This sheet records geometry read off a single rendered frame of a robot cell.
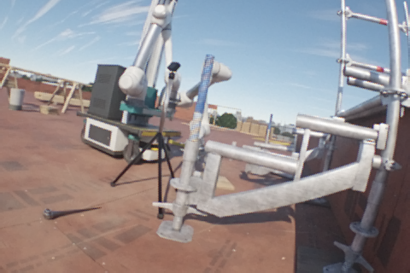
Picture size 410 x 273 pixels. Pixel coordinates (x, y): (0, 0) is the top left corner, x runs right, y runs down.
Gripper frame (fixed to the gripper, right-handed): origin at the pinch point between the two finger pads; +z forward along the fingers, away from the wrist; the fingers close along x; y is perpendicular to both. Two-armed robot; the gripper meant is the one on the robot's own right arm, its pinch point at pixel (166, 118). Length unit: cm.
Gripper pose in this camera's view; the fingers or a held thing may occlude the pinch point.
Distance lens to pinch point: 176.1
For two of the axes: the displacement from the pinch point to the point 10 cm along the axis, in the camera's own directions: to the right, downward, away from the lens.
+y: -9.0, -1.8, 3.9
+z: -1.9, 9.8, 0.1
